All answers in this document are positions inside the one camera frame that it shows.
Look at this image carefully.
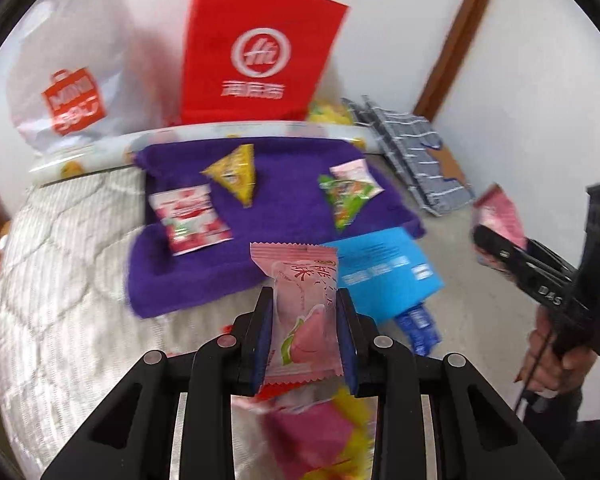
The pink triangular snack packet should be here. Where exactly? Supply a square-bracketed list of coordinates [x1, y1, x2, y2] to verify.
[260, 395, 356, 478]

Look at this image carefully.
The green snack packet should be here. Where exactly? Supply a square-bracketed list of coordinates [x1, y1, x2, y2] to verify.
[318, 174, 376, 232]

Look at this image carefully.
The small blue snack packet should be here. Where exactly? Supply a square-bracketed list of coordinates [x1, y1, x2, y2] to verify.
[394, 305, 442, 356]

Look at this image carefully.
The yellow triangular snack packet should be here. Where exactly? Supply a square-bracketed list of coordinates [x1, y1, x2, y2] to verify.
[201, 144, 257, 208]

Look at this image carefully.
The yellow chips bag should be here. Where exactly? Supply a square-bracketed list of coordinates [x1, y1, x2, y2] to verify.
[307, 101, 356, 126]

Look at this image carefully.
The pink mushroom print packet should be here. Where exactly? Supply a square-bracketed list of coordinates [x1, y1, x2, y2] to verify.
[472, 183, 528, 251]

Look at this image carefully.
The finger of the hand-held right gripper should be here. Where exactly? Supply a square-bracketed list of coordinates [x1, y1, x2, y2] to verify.
[522, 239, 578, 283]
[472, 225, 548, 302]

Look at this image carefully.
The person's right forearm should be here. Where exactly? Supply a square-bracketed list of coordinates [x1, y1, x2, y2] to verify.
[522, 387, 600, 480]

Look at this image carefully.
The grey plastic shopping bag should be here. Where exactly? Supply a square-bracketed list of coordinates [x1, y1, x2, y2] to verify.
[5, 0, 186, 156]

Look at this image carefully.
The patterned paper roll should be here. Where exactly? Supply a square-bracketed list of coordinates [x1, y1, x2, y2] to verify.
[30, 119, 376, 186]

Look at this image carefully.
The blue tissue pack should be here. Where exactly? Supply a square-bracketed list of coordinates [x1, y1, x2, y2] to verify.
[320, 226, 446, 320]

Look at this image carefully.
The yellow panda print packet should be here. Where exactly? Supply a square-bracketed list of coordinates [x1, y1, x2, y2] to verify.
[305, 395, 376, 480]

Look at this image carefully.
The strawberry print snack packet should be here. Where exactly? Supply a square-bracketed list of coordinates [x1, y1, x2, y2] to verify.
[147, 183, 233, 257]

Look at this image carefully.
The purple towel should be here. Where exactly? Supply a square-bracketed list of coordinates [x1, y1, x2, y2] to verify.
[125, 136, 426, 320]

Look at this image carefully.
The red snack packet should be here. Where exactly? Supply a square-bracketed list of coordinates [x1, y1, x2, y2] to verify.
[252, 384, 301, 403]

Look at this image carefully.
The red paper shopping bag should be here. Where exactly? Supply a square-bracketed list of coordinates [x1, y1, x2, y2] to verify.
[180, 0, 351, 126]

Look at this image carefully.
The pink peach print packet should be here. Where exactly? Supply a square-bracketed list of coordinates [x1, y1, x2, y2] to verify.
[250, 241, 346, 386]

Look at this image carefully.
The person's right hand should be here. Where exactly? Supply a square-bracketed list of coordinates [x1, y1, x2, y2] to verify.
[517, 305, 598, 396]

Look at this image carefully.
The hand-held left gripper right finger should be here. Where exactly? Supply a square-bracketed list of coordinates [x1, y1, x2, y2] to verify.
[336, 290, 563, 480]

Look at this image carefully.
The blue checked cloth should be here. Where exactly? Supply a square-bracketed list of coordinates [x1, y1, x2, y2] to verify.
[341, 95, 476, 217]

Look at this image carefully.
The wooden door frame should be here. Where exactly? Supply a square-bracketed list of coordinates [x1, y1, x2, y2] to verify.
[412, 0, 503, 121]

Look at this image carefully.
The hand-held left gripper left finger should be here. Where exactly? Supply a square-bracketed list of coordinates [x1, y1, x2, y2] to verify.
[40, 287, 276, 480]

